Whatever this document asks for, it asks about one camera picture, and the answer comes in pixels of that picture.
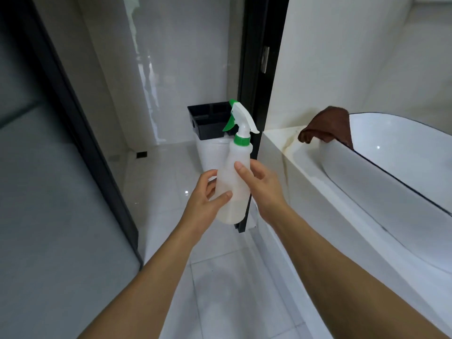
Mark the person's right hand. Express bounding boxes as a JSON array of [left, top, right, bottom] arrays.
[[234, 158, 294, 228]]

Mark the person's left hand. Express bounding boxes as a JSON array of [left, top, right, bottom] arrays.
[[178, 169, 234, 248]]

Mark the white spray bottle green collar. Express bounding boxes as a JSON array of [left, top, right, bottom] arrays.
[[214, 99, 260, 225]]

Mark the brown microfibre cloth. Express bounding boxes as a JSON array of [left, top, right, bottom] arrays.
[[298, 105, 355, 151]]

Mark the person's left forearm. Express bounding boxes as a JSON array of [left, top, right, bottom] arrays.
[[77, 226, 199, 339]]

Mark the white toilet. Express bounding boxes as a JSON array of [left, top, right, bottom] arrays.
[[196, 136, 234, 173]]

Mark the white marble vanity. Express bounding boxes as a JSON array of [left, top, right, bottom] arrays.
[[250, 125, 452, 339]]

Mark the black plastic caddy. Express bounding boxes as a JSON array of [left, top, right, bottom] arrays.
[[187, 101, 238, 141]]

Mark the black framed glass partition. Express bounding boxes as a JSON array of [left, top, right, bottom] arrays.
[[32, 0, 291, 234]]

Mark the white sink basin black rim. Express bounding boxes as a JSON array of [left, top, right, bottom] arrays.
[[319, 113, 452, 278]]

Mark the black framed frosted glass door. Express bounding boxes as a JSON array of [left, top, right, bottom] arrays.
[[0, 0, 144, 339]]

